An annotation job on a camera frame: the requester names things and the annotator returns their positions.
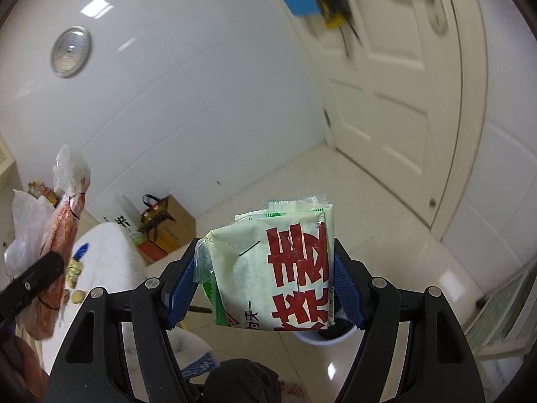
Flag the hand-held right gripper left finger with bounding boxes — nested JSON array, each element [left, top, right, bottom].
[[44, 238, 200, 403]]

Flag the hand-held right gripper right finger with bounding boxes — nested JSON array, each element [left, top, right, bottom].
[[333, 238, 487, 403]]

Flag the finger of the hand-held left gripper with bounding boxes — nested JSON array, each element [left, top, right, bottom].
[[0, 252, 64, 324]]

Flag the yellow snack wrapper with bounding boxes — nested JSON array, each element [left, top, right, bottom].
[[65, 260, 85, 305]]

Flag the light blue waste bin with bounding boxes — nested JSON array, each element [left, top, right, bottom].
[[294, 319, 358, 347]]

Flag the translucent white plastic bag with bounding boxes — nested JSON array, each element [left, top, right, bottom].
[[4, 189, 56, 280]]

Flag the orange red plastic bag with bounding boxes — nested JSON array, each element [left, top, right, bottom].
[[37, 145, 92, 341]]

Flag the green white food packet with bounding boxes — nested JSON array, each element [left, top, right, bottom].
[[195, 194, 336, 332]]

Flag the person's left hand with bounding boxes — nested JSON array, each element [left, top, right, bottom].
[[0, 331, 48, 403]]

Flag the blue patterned cloth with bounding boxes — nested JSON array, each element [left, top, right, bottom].
[[180, 353, 219, 381]]

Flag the white rice bag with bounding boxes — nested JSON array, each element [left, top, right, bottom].
[[112, 195, 144, 242]]

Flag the person's dark pants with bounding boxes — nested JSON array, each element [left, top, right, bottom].
[[205, 359, 283, 403]]

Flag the cream lower kitchen cabinet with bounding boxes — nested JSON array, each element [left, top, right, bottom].
[[0, 134, 18, 202]]

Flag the cream panel door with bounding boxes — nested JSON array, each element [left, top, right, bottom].
[[289, 0, 491, 236]]

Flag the dark grey apron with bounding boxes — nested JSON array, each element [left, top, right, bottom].
[[296, 0, 362, 57]]

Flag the brown carton with black handle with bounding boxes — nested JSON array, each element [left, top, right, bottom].
[[140, 194, 198, 257]]

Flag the glass panel with white frame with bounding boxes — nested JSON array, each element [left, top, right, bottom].
[[463, 266, 531, 362]]

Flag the round metal wall cover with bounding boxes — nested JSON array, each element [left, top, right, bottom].
[[50, 26, 92, 78]]

